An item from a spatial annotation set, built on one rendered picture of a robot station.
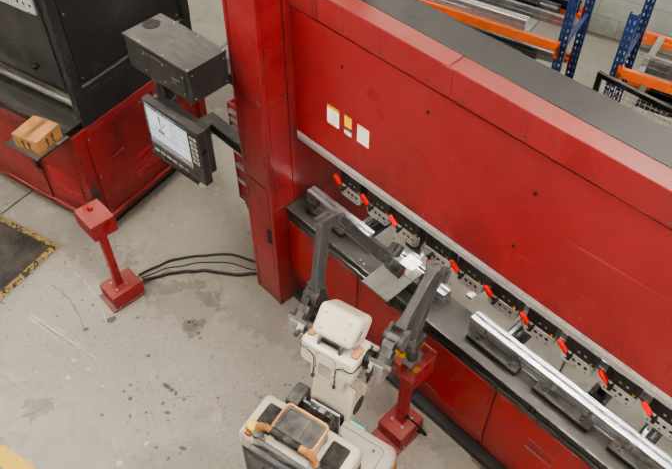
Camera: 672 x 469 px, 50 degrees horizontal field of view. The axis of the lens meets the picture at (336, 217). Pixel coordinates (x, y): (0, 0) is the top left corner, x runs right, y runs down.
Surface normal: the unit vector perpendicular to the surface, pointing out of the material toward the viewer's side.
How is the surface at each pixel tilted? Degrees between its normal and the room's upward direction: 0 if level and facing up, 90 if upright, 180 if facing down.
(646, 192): 90
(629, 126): 0
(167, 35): 0
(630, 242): 90
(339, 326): 47
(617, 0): 90
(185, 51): 1
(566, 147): 90
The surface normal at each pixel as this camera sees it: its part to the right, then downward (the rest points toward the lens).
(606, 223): -0.73, 0.50
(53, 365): 0.00, -0.69
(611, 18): -0.54, 0.62
